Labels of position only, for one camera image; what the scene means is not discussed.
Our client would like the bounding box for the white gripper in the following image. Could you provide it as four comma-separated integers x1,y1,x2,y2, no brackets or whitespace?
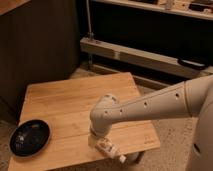
88,129,107,148

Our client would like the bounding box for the clear plastic bottle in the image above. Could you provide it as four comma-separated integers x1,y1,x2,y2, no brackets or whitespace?
95,138,126,163

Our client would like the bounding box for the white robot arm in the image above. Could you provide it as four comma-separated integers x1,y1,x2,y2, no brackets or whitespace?
90,75,213,171

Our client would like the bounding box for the black ceramic bowl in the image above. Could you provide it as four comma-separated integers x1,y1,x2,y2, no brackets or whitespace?
9,119,51,157

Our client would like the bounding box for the wooden table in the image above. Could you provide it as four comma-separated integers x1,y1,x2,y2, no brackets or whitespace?
7,71,161,171

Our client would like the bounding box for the grey metal bench beam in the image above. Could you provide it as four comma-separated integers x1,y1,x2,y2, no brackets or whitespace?
80,37,213,78

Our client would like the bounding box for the metal pole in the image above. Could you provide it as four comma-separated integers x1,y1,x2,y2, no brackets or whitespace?
86,0,94,40

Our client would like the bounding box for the dark wooden cabinet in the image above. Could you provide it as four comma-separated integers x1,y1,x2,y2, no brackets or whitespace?
0,0,79,117

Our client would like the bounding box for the wooden shelf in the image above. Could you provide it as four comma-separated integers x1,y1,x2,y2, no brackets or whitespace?
93,0,213,21

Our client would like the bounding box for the black handle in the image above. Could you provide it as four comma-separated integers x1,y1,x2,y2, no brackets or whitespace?
177,59,209,70

